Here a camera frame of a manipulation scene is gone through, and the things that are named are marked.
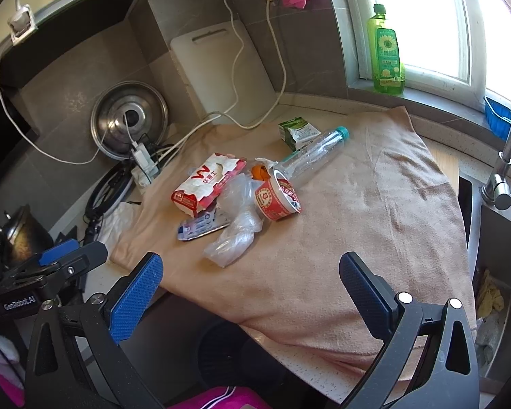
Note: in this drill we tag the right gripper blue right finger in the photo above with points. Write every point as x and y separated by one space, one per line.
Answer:
372 296

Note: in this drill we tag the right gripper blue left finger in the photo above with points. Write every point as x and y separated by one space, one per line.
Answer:
131 295

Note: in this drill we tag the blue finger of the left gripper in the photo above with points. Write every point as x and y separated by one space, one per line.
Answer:
53 254
84 259

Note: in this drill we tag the blue toothpaste tube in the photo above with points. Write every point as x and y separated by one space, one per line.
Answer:
207 222

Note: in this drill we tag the red white paper bag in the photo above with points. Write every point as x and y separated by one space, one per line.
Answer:
205 184

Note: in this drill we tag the red paper cup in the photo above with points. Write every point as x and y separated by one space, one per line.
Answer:
276 198

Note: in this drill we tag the clear plastic bag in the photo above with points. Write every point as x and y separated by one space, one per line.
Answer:
238 202

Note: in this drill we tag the clear plastic bottle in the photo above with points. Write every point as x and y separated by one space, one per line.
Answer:
303 165

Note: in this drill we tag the green white milk carton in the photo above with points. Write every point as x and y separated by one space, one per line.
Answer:
297 132

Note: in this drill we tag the white tissue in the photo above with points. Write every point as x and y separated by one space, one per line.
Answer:
267 163

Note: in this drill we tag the orange peel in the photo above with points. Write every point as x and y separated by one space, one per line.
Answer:
260 172

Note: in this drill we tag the black cooking pot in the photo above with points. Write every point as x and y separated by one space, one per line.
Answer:
23 236

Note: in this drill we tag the white cloth on counter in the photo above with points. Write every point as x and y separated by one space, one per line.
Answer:
116 223

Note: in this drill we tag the yellow rag in sink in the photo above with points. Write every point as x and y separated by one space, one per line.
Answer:
489 297

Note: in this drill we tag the white power strip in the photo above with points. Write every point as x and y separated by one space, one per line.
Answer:
145 170

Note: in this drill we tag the pink jacket sleeve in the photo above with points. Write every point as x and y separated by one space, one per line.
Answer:
230 397

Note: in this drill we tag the beige towel mat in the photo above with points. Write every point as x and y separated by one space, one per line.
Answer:
383 197

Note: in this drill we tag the steel pot lid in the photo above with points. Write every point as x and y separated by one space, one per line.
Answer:
128 111

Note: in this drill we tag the steel faucet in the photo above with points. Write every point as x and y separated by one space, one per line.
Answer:
496 191

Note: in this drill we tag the blue sponge on sill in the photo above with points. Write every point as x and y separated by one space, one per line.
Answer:
498 118

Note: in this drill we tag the green dish soap bottle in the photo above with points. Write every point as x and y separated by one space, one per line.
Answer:
387 70

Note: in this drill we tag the white cutting board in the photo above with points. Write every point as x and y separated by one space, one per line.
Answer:
224 71

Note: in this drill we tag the white wall socket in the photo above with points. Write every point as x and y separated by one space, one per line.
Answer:
22 23

